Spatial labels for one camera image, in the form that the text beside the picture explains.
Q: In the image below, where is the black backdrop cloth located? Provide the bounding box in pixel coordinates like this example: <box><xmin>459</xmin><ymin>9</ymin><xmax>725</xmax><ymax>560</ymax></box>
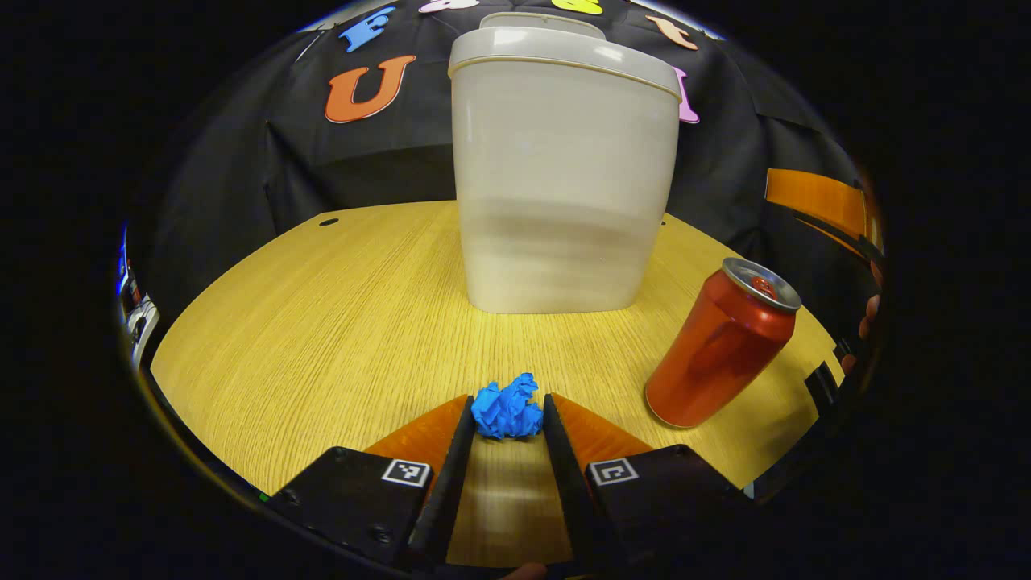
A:
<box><xmin>137</xmin><ymin>0</ymin><xmax>879</xmax><ymax>323</ymax></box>

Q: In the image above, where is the white side table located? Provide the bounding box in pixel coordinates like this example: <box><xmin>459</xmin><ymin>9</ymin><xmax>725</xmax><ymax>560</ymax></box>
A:
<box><xmin>121</xmin><ymin>290</ymin><xmax>162</xmax><ymax>370</ymax></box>

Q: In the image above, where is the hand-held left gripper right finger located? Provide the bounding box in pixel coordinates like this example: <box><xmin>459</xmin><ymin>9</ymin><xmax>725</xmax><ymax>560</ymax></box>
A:
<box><xmin>541</xmin><ymin>392</ymin><xmax>754</xmax><ymax>574</ymax></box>

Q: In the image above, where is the blue paper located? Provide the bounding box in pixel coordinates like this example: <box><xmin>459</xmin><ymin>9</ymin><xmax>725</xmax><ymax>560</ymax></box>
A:
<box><xmin>470</xmin><ymin>371</ymin><xmax>545</xmax><ymax>441</ymax></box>

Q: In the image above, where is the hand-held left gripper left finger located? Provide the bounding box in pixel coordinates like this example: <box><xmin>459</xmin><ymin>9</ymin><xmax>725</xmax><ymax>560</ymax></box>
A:
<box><xmin>262</xmin><ymin>393</ymin><xmax>478</xmax><ymax>574</ymax></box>

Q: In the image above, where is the white desktop garbage bin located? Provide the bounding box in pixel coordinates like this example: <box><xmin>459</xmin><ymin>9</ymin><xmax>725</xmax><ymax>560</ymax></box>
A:
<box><xmin>447</xmin><ymin>11</ymin><xmax>684</xmax><ymax>315</ymax></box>

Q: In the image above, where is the red pop can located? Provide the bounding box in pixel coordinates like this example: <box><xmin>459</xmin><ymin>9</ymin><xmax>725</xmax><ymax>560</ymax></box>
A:
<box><xmin>644</xmin><ymin>257</ymin><xmax>803</xmax><ymax>429</ymax></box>

